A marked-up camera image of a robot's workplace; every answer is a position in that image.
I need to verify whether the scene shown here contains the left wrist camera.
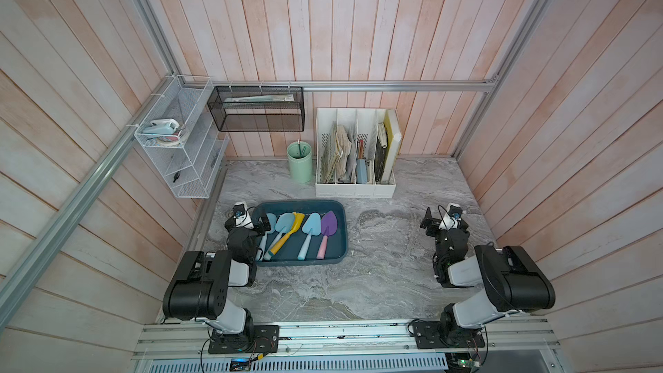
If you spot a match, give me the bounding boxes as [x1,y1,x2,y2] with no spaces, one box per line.
[232,201,253,229]

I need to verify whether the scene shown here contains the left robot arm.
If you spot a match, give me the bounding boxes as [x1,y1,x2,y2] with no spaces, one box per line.
[162,213,280,363]

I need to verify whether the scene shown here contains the pointed light blue trowel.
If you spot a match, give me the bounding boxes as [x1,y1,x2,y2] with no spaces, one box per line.
[297,212,321,261]

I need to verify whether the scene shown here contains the pale blue shovel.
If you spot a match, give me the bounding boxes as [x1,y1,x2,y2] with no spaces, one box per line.
[256,212,277,261]

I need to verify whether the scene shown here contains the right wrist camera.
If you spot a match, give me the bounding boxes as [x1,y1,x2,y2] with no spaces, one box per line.
[438,203,463,230]

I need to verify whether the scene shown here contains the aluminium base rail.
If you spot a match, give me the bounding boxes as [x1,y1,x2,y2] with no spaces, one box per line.
[132,316,561,360]

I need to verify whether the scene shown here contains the white tape dispenser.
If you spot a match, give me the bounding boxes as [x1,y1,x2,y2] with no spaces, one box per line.
[140,118,183,146]

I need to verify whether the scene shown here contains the teal plastic storage box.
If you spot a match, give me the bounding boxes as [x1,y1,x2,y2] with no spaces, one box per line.
[251,199,349,267]

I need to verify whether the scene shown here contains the black mesh basket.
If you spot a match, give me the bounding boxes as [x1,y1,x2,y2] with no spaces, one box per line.
[207,86,306,132]

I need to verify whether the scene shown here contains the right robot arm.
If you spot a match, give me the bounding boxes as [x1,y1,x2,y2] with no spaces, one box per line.
[407,203,556,350]

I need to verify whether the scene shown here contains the white file organizer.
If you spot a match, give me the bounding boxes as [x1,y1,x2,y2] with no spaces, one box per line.
[315,108,402,199]

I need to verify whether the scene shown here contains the green cup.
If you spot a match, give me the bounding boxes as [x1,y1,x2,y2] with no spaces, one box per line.
[287,141,314,184]

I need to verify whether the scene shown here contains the white wire shelf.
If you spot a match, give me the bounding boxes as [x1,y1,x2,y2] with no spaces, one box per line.
[135,75,229,199]

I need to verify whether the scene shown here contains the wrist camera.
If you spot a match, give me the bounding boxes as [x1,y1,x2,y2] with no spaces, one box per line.
[232,201,253,229]
[438,203,463,230]

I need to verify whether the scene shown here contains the purple shovel pink handle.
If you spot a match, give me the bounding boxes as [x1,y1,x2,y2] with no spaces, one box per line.
[316,211,338,260]

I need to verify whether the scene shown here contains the light blue rounded shovel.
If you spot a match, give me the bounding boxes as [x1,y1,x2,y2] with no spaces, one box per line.
[262,212,295,261]

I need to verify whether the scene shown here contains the yellow shovel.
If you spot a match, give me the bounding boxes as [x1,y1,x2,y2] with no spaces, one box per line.
[270,212,306,258]

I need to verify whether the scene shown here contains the books in organizer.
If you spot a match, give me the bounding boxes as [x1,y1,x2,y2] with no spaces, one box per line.
[316,118,401,186]

